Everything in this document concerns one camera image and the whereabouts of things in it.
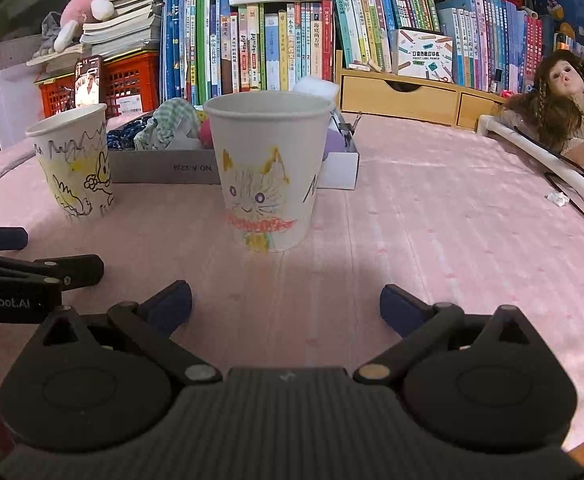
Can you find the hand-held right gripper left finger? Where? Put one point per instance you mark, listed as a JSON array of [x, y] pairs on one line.
[[168, 306]]

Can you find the grey cloth toy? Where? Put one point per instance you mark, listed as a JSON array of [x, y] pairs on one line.
[[49, 35]]

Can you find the row of blue books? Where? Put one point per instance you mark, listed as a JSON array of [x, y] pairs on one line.
[[491, 40]]

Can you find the row of tall colourful books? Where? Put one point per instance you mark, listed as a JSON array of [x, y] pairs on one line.
[[247, 45]]

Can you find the white foam block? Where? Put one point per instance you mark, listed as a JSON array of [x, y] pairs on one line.
[[317, 91]]

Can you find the pink plush toy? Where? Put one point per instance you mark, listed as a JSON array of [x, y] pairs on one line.
[[89, 7]]

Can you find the white board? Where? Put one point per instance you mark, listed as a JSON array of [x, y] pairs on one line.
[[14, 105]]

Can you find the label printer box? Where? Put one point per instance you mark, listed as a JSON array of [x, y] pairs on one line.
[[421, 57]]

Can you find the grey cardboard box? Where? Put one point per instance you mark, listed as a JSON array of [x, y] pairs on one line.
[[172, 167]]

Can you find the row of books on organizer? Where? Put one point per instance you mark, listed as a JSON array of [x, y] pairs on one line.
[[371, 15]]

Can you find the green checked cloth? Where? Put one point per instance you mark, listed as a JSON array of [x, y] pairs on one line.
[[172, 120]]

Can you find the red plastic crate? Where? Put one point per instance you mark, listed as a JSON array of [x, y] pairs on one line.
[[132, 80]]

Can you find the dark blue patterned cloth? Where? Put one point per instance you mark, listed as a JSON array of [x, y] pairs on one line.
[[124, 135]]

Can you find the brown-haired doll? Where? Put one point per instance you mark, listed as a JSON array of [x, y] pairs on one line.
[[561, 105]]

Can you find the paper cup with cat drawing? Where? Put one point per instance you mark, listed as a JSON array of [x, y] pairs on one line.
[[267, 160]]

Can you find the black binder clip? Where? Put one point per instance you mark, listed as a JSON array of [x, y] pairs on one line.
[[349, 130]]

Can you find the white plastic pipe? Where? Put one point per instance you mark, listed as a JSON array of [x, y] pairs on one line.
[[526, 147]]

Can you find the crumpled white paper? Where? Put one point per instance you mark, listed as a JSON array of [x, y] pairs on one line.
[[557, 198]]

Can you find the paper cup with rabbit drawing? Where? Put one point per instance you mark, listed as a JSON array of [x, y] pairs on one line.
[[74, 160]]

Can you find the wooden drawer organizer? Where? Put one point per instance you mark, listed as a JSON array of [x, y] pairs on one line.
[[396, 102]]

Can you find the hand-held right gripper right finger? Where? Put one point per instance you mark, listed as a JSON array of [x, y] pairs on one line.
[[402, 308]]

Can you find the pink puffy bow cushion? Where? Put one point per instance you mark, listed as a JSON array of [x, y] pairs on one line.
[[205, 132]]

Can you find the purple plush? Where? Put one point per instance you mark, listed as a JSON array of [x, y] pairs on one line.
[[333, 137]]

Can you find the stack of lying books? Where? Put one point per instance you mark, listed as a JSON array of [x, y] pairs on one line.
[[122, 27]]

